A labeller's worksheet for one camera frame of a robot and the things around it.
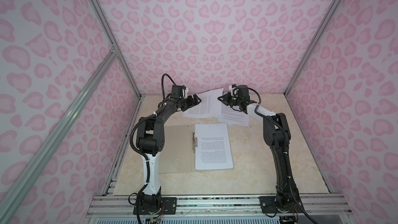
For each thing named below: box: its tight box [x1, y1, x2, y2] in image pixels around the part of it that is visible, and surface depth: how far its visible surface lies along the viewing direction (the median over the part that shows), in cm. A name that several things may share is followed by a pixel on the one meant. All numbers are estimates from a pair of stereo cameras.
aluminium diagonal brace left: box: [0, 49, 120, 216], surface depth 70 cm
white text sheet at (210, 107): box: [183, 88, 224, 119], surface depth 109 cm
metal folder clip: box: [192, 131, 198, 153], surface depth 96 cm
